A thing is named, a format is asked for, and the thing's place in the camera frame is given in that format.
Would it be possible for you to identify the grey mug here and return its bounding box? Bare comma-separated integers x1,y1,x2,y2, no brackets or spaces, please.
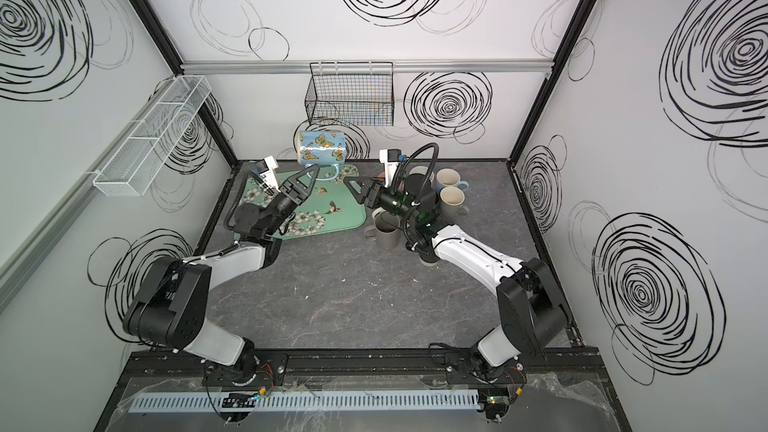
364,213,401,251

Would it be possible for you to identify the blue butterfly mug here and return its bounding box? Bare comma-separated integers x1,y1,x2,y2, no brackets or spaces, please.
295,131,347,166

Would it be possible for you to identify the light blue mug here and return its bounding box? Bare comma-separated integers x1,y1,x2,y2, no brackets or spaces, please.
434,168,470,193

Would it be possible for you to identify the black mug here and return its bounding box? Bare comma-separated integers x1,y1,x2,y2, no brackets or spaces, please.
404,173,432,197

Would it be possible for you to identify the beige mug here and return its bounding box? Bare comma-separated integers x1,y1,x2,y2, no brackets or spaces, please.
408,166,434,178

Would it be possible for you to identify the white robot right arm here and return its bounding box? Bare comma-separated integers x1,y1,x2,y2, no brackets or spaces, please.
344,176,573,380

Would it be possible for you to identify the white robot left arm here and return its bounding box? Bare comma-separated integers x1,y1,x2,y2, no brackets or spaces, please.
123,165,320,386

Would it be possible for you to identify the mint green floral tray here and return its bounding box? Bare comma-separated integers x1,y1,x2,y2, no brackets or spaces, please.
275,163,367,240

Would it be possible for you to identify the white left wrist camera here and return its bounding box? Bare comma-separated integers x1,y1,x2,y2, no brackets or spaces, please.
253,156,279,189

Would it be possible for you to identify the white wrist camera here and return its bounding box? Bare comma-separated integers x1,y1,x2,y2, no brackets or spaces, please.
379,148,401,187
253,156,279,189

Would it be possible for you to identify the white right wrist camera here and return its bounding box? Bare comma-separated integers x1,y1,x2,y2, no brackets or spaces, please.
379,148,401,187

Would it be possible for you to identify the black wire basket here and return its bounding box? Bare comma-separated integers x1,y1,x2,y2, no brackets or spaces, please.
304,72,395,126

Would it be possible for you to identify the white wire wall shelf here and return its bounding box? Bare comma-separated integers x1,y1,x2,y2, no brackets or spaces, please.
92,75,211,197

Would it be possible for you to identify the aluminium wall rail back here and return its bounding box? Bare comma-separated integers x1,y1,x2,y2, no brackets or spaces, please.
181,58,554,75

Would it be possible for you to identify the aluminium wall rail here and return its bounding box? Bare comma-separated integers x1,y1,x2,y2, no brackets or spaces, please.
181,58,554,75
1,75,178,313

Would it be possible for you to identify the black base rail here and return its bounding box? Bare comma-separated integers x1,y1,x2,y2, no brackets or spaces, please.
118,345,605,386

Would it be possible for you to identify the white slotted cable duct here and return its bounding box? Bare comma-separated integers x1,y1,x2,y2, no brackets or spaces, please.
128,389,482,414

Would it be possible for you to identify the aluminium wall rail left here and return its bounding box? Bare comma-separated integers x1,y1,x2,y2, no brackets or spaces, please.
1,75,178,313

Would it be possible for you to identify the black corner frame post left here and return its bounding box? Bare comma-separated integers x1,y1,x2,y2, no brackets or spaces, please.
128,0,239,169

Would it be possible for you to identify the black corner frame post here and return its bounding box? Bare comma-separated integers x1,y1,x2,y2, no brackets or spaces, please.
128,0,239,169
507,0,598,168

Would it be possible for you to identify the black corner frame post right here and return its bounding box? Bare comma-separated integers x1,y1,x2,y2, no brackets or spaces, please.
507,0,598,168

